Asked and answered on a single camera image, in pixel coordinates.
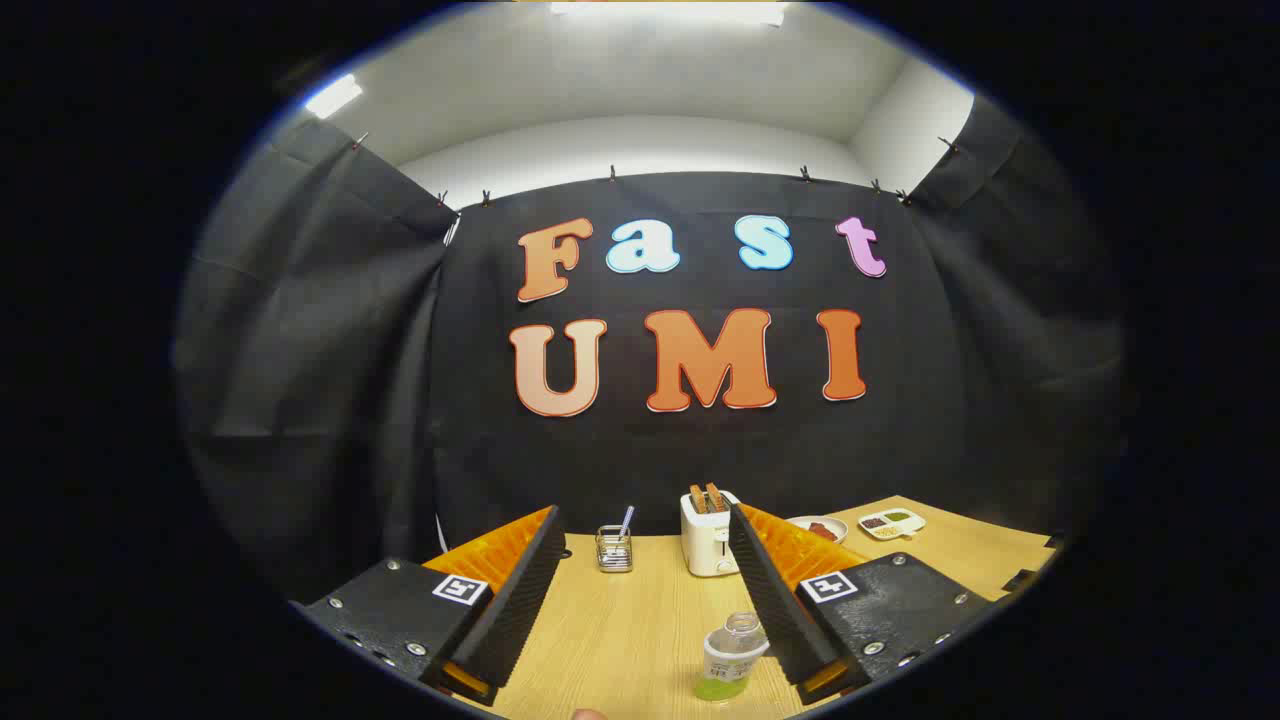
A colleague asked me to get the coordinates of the wooden table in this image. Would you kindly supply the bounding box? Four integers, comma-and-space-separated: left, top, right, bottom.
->
440, 495, 1061, 720

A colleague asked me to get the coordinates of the ceiling light panel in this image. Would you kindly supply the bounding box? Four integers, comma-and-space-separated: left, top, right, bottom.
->
305, 73, 364, 119
548, 0, 791, 27

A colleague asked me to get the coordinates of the white divided dish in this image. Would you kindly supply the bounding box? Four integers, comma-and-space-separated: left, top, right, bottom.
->
858, 508, 927, 541

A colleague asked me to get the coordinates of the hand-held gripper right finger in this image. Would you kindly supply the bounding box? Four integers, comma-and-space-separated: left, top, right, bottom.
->
728, 502, 996, 707

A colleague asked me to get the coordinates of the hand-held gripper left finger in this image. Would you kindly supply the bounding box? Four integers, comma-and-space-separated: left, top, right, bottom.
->
290, 505, 568, 707

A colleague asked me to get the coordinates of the white toaster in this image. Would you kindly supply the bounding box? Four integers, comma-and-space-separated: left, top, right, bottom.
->
680, 490, 743, 578

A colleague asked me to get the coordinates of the clear juice bottle white label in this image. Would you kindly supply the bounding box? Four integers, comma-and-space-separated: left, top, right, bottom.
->
695, 612, 771, 701

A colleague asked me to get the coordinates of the black backdrop cloth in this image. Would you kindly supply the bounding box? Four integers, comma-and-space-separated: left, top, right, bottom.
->
172, 95, 1131, 606

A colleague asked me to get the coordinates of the round cream plate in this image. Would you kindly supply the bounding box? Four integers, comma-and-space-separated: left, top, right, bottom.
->
787, 515, 849, 546

